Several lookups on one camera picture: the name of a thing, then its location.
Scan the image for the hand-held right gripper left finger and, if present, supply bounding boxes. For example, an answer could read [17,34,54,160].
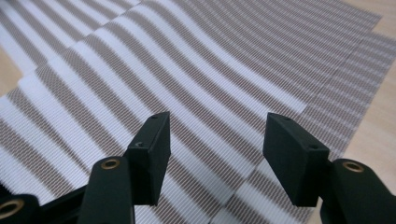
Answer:
[123,111,172,207]

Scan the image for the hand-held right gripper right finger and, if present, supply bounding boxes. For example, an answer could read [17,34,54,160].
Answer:
[262,112,332,208]

